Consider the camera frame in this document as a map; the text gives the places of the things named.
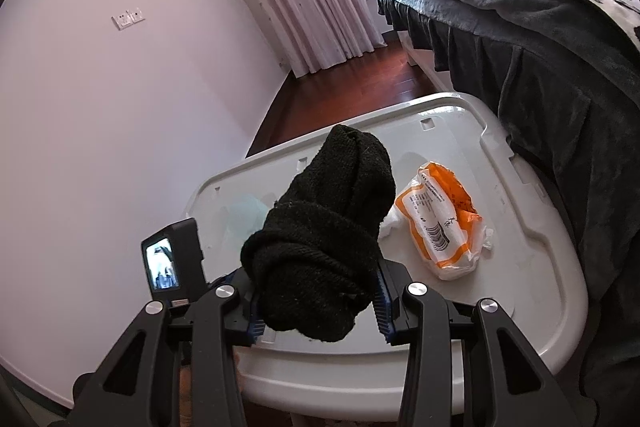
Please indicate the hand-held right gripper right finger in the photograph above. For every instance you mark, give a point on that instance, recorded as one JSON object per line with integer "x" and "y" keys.
{"x": 382, "y": 307}

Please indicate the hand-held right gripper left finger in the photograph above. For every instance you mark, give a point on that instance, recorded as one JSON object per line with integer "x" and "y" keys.
{"x": 252, "y": 327}

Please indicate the black sock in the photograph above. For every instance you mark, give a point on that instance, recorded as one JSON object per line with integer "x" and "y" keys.
{"x": 320, "y": 227}

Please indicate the orange white plastic bag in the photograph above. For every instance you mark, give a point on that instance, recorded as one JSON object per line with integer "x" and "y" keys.
{"x": 440, "y": 217}

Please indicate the white plastic bin lid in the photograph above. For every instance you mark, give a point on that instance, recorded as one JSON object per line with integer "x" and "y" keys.
{"x": 500, "y": 297}

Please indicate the bed with dark blanket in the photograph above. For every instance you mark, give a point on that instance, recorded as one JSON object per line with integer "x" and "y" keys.
{"x": 550, "y": 82}

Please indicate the white wall socket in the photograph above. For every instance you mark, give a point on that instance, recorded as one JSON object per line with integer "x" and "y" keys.
{"x": 128, "y": 19}

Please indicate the white bed frame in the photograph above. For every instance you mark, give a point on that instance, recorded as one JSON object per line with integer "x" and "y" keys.
{"x": 425, "y": 67}

